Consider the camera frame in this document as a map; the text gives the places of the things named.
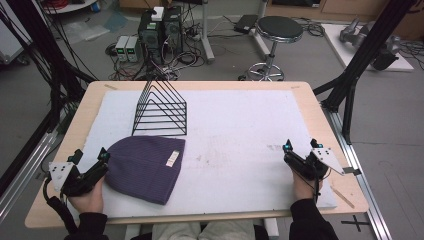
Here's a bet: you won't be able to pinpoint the right hand-held gripper cable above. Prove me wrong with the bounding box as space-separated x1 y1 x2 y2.
312 166 332 205

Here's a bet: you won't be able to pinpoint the grey power supply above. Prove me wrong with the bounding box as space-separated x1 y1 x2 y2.
114 35 130 63
125 35 142 63

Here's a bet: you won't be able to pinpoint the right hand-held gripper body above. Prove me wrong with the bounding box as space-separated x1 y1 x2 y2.
283 146 346 182

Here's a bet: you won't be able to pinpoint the purple knit beanie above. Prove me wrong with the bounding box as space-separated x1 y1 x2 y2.
104 135 186 206

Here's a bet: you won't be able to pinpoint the hand-held gripper cable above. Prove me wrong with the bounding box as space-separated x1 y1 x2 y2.
312 166 332 205
42 175 80 235

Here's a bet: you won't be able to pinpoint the white box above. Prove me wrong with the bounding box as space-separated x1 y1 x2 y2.
150 6 165 22

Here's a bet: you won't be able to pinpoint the white board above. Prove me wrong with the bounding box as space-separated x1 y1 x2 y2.
321 22 415 73

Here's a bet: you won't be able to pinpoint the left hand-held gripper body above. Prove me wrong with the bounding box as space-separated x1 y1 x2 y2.
48 156 110 198

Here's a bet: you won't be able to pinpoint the white desk leg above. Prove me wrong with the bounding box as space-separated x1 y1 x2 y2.
199 0 217 65

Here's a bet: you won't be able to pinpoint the left hand-held gripper cable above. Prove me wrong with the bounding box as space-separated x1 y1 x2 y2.
42 175 80 235

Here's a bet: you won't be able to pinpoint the person's right hand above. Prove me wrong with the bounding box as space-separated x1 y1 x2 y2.
291 166 324 202

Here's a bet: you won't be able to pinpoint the bundle of floor cables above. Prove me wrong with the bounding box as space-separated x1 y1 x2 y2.
104 19 209 82

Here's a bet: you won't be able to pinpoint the black round stool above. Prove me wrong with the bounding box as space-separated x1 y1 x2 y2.
245 15 305 82

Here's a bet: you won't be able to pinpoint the aluminium rail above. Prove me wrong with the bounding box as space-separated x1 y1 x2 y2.
0 130 62 222
323 105 394 240

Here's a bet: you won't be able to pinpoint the black metal frame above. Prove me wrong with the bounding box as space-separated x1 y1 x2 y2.
312 0 418 146
0 0 98 198

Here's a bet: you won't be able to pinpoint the thin wooden stick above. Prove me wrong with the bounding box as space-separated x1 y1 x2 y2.
329 186 356 210

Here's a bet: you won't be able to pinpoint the person's left hand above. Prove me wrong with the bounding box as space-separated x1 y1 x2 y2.
67 175 106 215

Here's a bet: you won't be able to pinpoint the grey tape piece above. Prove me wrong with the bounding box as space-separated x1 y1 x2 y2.
342 166 363 177

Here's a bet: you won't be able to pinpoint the person's legs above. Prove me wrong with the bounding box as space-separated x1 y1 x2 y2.
151 219 258 240

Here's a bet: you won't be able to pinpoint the black wire rack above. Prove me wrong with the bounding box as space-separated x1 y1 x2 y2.
131 78 188 137

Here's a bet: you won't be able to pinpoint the black computer tower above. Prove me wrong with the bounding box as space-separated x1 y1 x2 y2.
137 9 165 65
162 5 184 56

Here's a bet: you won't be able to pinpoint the black flat box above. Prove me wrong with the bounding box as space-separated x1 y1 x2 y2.
233 13 260 35

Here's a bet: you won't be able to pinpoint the white foam mat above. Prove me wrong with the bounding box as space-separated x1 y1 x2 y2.
67 88 338 220

